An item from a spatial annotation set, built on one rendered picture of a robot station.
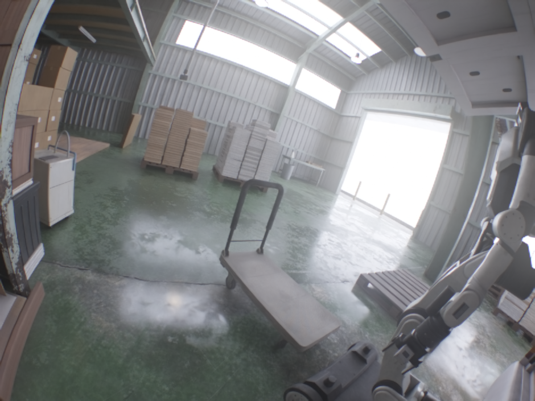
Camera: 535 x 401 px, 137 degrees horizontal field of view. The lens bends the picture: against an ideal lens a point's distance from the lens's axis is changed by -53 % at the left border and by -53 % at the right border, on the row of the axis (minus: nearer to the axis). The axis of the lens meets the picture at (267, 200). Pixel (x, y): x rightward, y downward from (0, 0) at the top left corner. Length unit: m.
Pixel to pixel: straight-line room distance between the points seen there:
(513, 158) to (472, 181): 3.18
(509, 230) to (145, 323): 1.44
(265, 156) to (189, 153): 1.58
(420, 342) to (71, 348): 1.32
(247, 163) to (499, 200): 4.33
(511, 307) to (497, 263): 3.89
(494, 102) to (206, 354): 2.05
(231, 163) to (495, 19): 4.41
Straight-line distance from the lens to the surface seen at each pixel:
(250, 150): 4.57
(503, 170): 0.82
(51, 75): 4.20
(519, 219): 0.62
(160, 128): 4.09
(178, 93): 8.53
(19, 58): 1.06
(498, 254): 0.65
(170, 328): 1.27
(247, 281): 1.39
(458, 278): 0.82
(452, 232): 3.89
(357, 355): 1.29
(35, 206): 1.54
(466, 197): 3.91
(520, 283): 0.88
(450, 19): 1.04
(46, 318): 1.34
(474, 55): 1.16
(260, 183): 1.43
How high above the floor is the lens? 1.00
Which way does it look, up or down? 14 degrees down
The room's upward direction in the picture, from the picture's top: 19 degrees clockwise
